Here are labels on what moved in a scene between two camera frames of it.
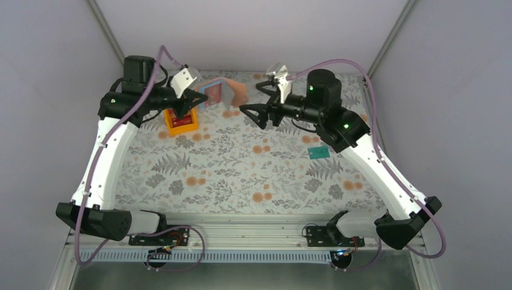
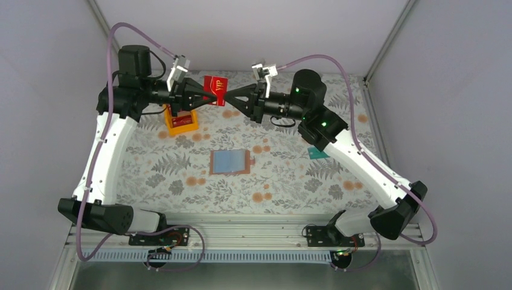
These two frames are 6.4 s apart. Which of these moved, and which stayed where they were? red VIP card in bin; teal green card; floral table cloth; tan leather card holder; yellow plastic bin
Moved: tan leather card holder
Stayed: red VIP card in bin; teal green card; yellow plastic bin; floral table cloth
